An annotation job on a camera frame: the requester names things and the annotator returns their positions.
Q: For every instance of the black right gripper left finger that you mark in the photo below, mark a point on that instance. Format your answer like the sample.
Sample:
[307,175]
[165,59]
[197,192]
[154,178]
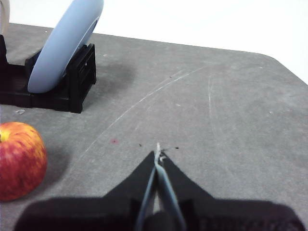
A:
[96,214]

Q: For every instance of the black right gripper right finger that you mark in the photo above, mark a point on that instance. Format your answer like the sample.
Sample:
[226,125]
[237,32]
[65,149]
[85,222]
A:
[228,216]

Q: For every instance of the red apple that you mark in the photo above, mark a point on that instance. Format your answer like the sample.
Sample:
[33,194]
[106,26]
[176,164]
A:
[19,163]

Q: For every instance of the black plate rack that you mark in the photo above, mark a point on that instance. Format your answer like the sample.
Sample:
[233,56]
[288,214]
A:
[79,79]

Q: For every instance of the blue plate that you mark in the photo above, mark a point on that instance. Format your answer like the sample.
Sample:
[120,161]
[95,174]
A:
[65,48]

